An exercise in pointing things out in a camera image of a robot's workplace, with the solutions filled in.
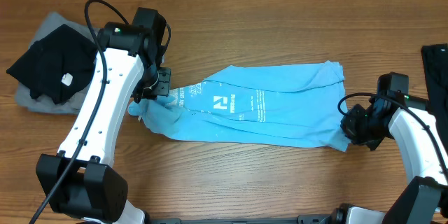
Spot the light blue t-shirt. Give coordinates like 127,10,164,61
128,61,349,151

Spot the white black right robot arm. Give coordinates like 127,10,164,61
324,72,447,223

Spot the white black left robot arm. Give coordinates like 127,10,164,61
36,7,171,223

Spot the black garment pile at right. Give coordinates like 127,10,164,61
421,43,447,139

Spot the black folded garment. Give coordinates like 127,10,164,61
6,24,97,104

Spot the grey folded garment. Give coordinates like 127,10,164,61
15,12,93,114

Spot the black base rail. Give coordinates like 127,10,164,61
143,210,345,224

